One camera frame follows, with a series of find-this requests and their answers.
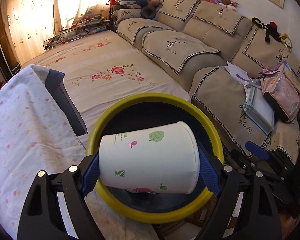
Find beige sofa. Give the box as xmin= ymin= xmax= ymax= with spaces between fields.
xmin=110 ymin=0 xmax=300 ymax=162

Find yellow rimmed trash bin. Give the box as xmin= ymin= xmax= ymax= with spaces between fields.
xmin=84 ymin=93 xmax=223 ymax=224

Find floral bed sheet platform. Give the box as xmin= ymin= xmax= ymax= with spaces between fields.
xmin=21 ymin=29 xmax=192 ymax=140

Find stack of books on sofa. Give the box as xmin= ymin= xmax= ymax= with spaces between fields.
xmin=243 ymin=85 xmax=275 ymax=135

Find cream curtains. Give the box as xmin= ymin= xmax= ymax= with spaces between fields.
xmin=0 ymin=0 xmax=109 ymax=64

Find low shelf with books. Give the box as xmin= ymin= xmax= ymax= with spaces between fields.
xmin=43 ymin=15 xmax=109 ymax=50

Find black tower fan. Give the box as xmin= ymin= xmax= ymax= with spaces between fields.
xmin=0 ymin=46 xmax=13 ymax=82

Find white strawberry paper cup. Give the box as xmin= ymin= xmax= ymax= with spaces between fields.
xmin=99 ymin=121 xmax=199 ymax=194

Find white dotted tablecloth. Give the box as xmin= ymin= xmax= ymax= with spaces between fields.
xmin=0 ymin=64 xmax=161 ymax=240

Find pink school backpack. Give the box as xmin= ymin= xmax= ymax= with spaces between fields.
xmin=261 ymin=60 xmax=300 ymax=122

